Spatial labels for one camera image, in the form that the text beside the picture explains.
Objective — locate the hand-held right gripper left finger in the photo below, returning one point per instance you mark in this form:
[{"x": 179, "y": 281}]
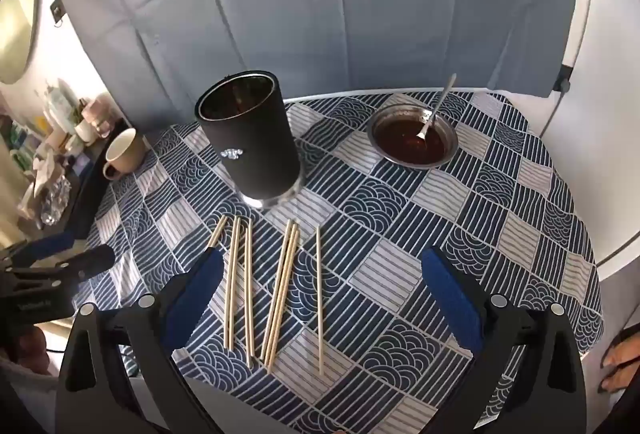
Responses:
[{"x": 195, "y": 299}]

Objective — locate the white board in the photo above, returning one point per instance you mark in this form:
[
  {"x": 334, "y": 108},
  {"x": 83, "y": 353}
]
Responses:
[{"x": 610, "y": 114}]

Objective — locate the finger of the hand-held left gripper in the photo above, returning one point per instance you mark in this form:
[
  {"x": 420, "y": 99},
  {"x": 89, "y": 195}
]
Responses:
[
  {"x": 90, "y": 259},
  {"x": 50, "y": 246}
]

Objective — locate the blue white patterned tablecloth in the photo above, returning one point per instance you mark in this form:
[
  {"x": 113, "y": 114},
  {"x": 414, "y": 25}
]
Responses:
[{"x": 400, "y": 224}]

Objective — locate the pink jar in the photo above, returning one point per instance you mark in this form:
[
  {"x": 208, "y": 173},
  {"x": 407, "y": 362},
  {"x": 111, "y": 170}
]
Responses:
[{"x": 100, "y": 109}]

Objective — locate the person's left hand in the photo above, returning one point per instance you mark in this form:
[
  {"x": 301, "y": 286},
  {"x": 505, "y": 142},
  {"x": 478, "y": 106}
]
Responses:
[{"x": 32, "y": 349}]

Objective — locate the crumpled foil wrapper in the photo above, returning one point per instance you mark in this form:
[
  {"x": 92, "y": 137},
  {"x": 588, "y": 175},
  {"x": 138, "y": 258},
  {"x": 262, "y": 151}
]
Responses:
[{"x": 55, "y": 204}]

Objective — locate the pale spray bottle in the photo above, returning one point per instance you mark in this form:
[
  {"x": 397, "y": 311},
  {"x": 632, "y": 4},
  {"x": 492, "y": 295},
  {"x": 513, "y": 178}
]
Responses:
[{"x": 57, "y": 101}]

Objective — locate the metal bowl with brown sauce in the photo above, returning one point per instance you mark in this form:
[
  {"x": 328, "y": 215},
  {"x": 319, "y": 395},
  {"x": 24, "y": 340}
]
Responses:
[{"x": 410, "y": 141}]

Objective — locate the person's foot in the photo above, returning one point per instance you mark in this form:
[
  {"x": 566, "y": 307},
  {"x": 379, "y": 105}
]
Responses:
[{"x": 625, "y": 359}]

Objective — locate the metal spoon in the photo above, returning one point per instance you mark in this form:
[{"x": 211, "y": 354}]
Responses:
[{"x": 440, "y": 101}]

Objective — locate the black wall hook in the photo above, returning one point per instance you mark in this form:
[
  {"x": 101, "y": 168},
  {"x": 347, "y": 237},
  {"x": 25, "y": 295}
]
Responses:
[{"x": 57, "y": 11}]

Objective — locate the bunch of wooden chopsticks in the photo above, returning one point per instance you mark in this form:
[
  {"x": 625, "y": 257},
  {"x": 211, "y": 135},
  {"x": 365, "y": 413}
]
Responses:
[{"x": 248, "y": 294}]

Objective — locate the beige ceramic mug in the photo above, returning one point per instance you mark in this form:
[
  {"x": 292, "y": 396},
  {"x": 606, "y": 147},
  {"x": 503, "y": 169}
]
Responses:
[{"x": 127, "y": 154}]

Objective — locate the grey backdrop cloth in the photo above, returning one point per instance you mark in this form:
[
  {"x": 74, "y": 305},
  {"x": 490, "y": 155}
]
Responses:
[{"x": 300, "y": 14}]

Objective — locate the small white jar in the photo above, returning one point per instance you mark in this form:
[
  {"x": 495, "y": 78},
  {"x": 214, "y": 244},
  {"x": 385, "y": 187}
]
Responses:
[{"x": 85, "y": 131}]

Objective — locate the black side shelf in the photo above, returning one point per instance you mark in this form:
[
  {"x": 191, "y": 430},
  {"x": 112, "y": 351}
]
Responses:
[{"x": 87, "y": 204}]

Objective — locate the black sandal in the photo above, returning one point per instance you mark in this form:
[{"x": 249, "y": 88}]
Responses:
[{"x": 617, "y": 341}]

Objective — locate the black cylindrical utensil holder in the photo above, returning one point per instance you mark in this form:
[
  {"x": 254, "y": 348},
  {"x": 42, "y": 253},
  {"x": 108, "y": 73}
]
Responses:
[{"x": 250, "y": 139}]

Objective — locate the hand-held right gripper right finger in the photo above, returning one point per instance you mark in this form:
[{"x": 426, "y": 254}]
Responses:
[{"x": 452, "y": 299}]

